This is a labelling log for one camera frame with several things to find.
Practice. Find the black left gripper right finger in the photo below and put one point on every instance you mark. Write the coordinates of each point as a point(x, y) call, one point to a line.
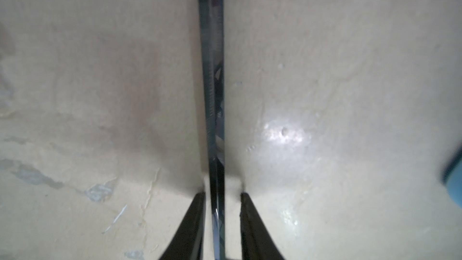
point(256, 242)

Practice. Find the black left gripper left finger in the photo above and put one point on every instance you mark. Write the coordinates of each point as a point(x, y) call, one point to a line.
point(187, 243)

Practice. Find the blue plastic tool box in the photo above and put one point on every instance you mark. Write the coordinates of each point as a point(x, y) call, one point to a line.
point(452, 178)

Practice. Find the black hex key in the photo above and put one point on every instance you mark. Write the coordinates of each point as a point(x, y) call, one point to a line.
point(213, 61)

